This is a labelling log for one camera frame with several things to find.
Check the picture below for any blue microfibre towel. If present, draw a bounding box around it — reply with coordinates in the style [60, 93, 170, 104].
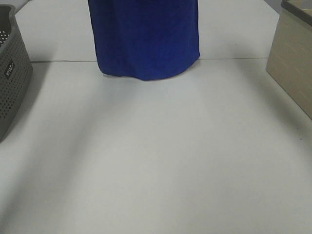
[88, 0, 200, 81]

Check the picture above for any beige storage box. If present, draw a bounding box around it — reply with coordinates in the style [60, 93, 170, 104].
[266, 0, 312, 117]

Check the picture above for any grey perforated plastic basket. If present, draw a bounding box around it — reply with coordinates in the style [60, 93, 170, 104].
[0, 4, 33, 139]

